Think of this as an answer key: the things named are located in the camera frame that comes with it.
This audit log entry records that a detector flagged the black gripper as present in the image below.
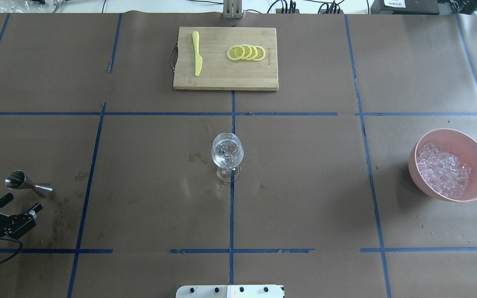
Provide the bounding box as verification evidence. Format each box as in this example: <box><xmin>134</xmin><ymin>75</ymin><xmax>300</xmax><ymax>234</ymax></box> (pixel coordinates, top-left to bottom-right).
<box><xmin>0</xmin><ymin>193</ymin><xmax>42</xmax><ymax>240</ymax></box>

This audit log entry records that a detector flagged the steel double jigger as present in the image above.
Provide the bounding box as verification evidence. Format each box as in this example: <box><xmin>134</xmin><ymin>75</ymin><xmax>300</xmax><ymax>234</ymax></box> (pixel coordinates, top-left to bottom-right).
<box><xmin>5</xmin><ymin>170</ymin><xmax>54</xmax><ymax>198</ymax></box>

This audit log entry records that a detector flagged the clear wine glass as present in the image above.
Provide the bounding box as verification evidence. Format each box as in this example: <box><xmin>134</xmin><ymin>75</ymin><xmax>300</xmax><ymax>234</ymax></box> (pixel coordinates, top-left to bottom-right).
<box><xmin>211</xmin><ymin>133</ymin><xmax>244</xmax><ymax>183</ymax></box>

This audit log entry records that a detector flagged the pink bowl of ice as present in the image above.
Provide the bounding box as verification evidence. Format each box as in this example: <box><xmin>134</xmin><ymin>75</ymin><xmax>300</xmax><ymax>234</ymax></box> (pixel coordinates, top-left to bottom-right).
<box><xmin>408</xmin><ymin>128</ymin><xmax>477</xmax><ymax>202</ymax></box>

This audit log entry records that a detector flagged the yellow plastic knife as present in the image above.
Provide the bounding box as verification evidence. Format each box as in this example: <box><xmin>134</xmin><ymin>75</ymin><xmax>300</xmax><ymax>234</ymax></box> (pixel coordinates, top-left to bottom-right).
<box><xmin>192</xmin><ymin>31</ymin><xmax>204</xmax><ymax>76</ymax></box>

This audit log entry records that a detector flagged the wooden cutting board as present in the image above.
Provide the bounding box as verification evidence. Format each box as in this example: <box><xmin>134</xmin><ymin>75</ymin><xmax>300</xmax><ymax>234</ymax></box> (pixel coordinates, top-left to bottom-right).
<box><xmin>173</xmin><ymin>26</ymin><xmax>279</xmax><ymax>92</ymax></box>

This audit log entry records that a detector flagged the lemon slice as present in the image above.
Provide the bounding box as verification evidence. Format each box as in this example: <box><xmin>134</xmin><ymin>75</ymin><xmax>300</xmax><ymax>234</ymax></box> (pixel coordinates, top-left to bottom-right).
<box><xmin>253</xmin><ymin>46</ymin><xmax>266</xmax><ymax>62</ymax></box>
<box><xmin>240</xmin><ymin>45</ymin><xmax>252</xmax><ymax>60</ymax></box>
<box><xmin>246</xmin><ymin>45</ymin><xmax>258</xmax><ymax>61</ymax></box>
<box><xmin>226</xmin><ymin>45</ymin><xmax>242</xmax><ymax>61</ymax></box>

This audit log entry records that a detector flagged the black box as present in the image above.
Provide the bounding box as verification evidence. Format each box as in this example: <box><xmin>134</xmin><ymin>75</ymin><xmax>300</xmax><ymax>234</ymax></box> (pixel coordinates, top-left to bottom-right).
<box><xmin>370</xmin><ymin>0</ymin><xmax>440</xmax><ymax>15</ymax></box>

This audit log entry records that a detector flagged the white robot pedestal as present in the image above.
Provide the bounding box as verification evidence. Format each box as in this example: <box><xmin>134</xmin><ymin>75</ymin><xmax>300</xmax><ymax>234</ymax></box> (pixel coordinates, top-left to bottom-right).
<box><xmin>176</xmin><ymin>284</ymin><xmax>285</xmax><ymax>298</ymax></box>

